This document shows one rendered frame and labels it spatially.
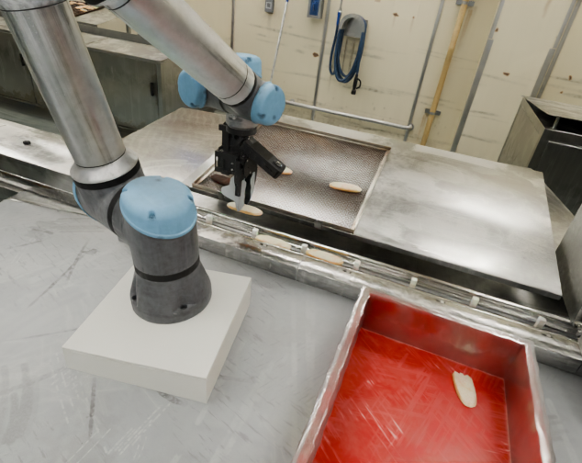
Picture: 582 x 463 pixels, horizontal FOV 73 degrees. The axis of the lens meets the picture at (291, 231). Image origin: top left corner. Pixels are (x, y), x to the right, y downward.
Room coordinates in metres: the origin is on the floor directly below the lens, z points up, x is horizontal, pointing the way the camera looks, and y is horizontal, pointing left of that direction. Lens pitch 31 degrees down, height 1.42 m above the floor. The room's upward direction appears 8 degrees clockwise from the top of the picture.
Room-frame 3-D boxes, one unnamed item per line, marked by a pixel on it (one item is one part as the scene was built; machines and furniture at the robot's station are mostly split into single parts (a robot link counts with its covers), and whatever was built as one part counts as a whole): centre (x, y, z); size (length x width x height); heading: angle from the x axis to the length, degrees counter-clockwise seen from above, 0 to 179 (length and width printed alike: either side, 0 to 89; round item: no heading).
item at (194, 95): (0.82, 0.19, 1.23); 0.11 x 0.11 x 0.08; 54
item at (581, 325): (0.67, -0.64, 0.89); 0.06 x 0.01 x 0.06; 163
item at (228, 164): (0.91, 0.15, 1.08); 0.09 x 0.08 x 0.12; 73
